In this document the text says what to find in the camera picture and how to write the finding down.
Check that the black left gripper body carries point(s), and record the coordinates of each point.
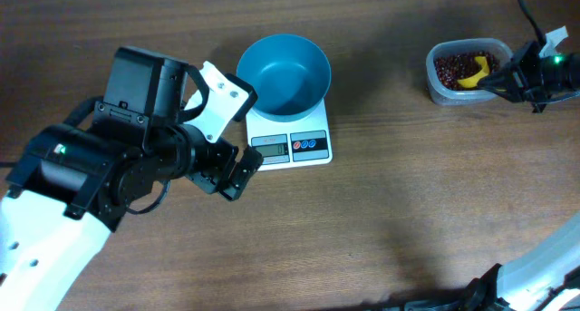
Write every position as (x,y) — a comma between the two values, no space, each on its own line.
(218,174)

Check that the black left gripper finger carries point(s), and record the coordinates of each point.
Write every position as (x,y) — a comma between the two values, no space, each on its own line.
(233,187)
(249,164)

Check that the yellow plastic scoop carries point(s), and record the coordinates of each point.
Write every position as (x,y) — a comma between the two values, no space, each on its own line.
(472,81)

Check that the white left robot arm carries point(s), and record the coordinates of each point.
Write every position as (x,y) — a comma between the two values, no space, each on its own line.
(160,119)

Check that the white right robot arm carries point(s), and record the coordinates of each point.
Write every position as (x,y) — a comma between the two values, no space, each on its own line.
(547,277)

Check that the white digital kitchen scale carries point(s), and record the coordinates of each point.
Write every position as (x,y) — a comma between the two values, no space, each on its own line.
(285,145)

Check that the blue plastic bowl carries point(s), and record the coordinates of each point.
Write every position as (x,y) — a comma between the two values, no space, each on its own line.
(290,73)

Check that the clear plastic container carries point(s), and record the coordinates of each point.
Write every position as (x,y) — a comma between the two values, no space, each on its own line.
(443,96)

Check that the red adzuki beans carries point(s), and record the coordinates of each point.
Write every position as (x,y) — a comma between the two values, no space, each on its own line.
(458,66)

